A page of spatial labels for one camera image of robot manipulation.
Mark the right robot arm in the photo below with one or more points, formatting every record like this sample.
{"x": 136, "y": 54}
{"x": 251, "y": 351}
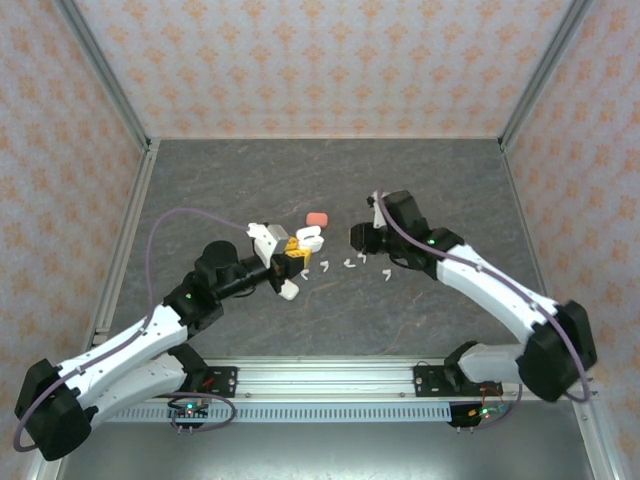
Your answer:
{"x": 500, "y": 285}

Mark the thin aluminium table side rail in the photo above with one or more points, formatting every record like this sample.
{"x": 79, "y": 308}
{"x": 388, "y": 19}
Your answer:
{"x": 532, "y": 240}

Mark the aluminium base extrusion rail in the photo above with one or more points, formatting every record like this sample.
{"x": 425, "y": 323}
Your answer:
{"x": 325, "y": 377}

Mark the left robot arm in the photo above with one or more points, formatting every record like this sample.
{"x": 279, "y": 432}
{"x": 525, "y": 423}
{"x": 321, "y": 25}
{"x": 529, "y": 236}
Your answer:
{"x": 125, "y": 340}

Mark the pink earbuds charging case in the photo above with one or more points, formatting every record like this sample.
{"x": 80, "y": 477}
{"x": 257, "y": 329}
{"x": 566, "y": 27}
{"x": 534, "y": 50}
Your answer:
{"x": 317, "y": 219}

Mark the grey metal sheet panel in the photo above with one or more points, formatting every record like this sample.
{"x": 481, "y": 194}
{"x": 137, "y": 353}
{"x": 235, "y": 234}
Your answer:
{"x": 325, "y": 450}

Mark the thin aluminium wall base rail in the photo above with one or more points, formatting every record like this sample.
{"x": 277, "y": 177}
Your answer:
{"x": 325, "y": 137}

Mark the wide aluminium table side rail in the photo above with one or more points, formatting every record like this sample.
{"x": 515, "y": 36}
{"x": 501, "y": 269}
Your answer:
{"x": 125, "y": 240}

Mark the aluminium frame corner post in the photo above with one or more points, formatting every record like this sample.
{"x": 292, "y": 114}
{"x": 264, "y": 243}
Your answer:
{"x": 542, "y": 70}
{"x": 105, "y": 75}

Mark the small controller circuit board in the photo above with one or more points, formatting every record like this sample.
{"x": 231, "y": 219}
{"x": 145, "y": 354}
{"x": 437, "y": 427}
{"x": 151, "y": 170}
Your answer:
{"x": 190, "y": 411}
{"x": 482, "y": 412}

